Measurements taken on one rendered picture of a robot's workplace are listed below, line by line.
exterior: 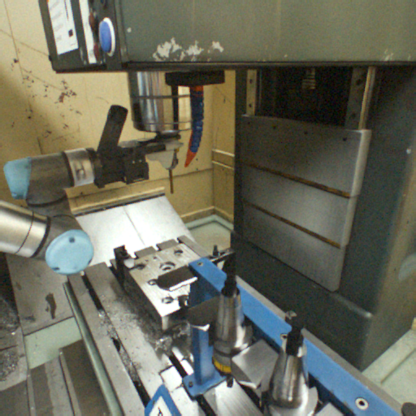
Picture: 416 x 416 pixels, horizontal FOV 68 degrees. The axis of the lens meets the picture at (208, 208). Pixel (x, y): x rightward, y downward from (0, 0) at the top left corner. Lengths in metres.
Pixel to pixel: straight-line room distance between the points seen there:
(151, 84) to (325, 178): 0.56
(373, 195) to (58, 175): 0.78
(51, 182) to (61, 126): 1.06
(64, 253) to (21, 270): 1.11
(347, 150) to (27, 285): 1.38
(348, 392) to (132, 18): 0.47
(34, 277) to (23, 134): 0.66
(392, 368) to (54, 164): 1.22
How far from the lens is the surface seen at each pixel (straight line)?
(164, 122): 0.67
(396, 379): 1.37
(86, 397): 1.04
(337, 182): 0.94
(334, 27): 0.59
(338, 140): 0.92
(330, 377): 0.44
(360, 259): 1.03
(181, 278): 0.58
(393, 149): 0.90
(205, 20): 0.42
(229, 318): 0.43
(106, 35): 0.38
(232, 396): 0.80
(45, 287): 1.59
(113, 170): 0.71
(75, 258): 0.56
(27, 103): 1.68
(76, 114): 1.72
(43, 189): 0.66
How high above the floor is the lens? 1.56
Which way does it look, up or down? 24 degrees down
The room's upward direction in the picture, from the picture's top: 1 degrees counter-clockwise
